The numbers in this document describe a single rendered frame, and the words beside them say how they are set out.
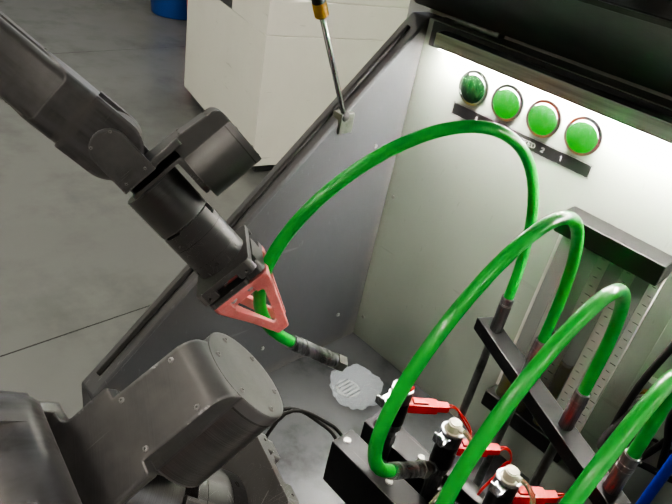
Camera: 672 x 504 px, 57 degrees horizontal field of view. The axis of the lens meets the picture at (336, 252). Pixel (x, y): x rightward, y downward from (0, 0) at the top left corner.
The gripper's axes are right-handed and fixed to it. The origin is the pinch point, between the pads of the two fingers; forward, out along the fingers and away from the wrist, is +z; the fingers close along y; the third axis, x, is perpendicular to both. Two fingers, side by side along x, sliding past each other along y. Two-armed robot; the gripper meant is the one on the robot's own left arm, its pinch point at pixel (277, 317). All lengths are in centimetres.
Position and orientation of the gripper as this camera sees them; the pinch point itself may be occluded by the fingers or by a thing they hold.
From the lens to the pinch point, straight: 68.3
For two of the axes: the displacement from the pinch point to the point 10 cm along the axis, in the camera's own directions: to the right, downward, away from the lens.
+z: 5.9, 7.0, 3.9
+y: -1.7, -3.7, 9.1
